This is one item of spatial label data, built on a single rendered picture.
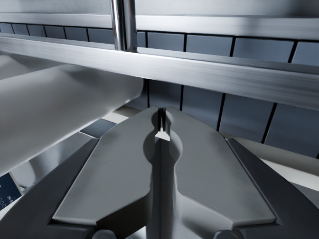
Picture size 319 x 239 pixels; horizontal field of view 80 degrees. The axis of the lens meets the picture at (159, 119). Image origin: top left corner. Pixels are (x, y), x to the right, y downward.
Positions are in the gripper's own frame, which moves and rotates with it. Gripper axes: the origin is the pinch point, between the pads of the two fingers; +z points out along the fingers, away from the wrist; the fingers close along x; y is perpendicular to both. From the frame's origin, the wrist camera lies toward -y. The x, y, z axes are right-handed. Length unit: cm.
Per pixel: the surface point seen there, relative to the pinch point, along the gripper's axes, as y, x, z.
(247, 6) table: -5.7, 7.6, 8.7
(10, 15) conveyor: -4.8, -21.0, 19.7
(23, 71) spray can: -1.1, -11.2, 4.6
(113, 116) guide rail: 3.8, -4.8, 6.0
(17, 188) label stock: 36, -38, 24
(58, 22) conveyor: -4.1, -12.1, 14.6
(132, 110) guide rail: 3.4, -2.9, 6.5
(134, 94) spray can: 1.7, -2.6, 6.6
